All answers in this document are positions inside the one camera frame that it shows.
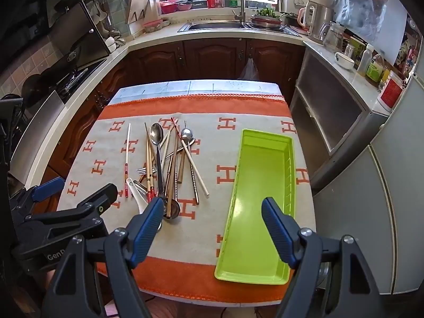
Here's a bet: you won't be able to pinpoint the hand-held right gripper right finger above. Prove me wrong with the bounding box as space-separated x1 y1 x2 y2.
261 196 385 318

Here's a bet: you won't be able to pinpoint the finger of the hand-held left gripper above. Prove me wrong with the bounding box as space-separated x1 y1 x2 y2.
67 183 119 222
9 176 66 218

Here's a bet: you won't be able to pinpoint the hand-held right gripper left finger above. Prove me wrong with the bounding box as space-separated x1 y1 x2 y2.
41 196 165 318

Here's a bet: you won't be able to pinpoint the white ceramic spoon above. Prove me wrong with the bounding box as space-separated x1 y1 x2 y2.
125 177 151 215

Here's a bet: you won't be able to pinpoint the brown wooden chopstick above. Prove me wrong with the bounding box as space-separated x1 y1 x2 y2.
165 118 179 218

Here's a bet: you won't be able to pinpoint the white chopstick red bands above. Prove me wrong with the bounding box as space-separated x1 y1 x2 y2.
124 122 132 198

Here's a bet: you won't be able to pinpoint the steel fork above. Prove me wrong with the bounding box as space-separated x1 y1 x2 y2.
136 146 185 177

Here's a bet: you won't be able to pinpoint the green plastic tray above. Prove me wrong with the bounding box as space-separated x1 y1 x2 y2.
214 128 296 285

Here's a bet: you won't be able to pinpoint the bamboo chopstick red bands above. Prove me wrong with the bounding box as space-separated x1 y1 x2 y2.
148 139 156 202
144 122 153 203

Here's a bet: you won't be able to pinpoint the wooden chopsticks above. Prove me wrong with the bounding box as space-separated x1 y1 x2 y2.
170 117 210 197

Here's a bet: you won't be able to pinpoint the large steel spoon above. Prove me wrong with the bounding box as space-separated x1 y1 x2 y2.
149 122 165 197

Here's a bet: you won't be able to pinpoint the round steel spoon gold handle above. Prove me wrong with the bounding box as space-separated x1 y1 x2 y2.
178 127 194 183

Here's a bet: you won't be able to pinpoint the stainless steel panel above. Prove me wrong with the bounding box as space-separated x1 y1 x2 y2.
8 90 65 186

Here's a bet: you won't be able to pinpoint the orange grey patterned blanket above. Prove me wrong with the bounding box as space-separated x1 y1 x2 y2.
56 93 317 299

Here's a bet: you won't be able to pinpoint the black wok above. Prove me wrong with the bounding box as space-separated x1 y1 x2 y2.
20 73 45 107

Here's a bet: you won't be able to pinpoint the grey refrigerator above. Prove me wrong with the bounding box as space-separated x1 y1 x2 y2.
311 73 424 296

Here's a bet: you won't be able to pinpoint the grey metal cabinet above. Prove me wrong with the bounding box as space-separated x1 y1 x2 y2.
289 47 370 191

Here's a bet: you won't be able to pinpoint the pale blue table cover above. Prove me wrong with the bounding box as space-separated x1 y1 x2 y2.
109 79 286 106

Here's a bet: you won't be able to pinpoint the black range hood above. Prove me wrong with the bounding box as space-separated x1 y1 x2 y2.
46 2 112 71

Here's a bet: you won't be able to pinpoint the clear plastic bag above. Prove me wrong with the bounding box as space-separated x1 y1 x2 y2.
236 56 259 81

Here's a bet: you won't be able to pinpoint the red labelled white jar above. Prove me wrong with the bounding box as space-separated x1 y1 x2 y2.
377 71 404 112

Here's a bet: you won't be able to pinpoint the white patterned bowl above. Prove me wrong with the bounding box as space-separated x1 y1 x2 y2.
334 52 356 71

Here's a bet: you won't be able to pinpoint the pink lidded container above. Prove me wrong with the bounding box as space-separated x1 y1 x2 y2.
143 20 164 34

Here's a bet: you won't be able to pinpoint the brown wooden cabinets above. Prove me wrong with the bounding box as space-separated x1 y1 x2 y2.
33 38 306 213

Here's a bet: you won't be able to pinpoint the green labelled oil bottle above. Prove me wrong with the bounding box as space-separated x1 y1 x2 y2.
365 53 387 84

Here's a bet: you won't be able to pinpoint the clear plastic bottle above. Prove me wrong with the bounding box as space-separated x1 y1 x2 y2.
357 43 374 74

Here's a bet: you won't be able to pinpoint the white cutting board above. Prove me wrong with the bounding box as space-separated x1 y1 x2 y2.
127 0 160 26

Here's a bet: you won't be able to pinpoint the glass pitcher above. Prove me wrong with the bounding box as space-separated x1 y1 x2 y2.
322 21 347 52

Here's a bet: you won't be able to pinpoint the steel sink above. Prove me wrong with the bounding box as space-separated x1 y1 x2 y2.
177 19 303 38

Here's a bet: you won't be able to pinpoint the steel basin of greens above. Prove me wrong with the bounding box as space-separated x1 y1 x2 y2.
250 7 284 29

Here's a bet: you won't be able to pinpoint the white electric kettle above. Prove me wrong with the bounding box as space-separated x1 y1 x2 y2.
297 0 334 42

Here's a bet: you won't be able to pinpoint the steel faucet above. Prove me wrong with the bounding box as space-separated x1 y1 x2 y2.
224 0 248 23

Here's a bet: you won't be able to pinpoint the clear plastic wall sheet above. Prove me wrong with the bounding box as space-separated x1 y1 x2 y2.
333 0 409 67

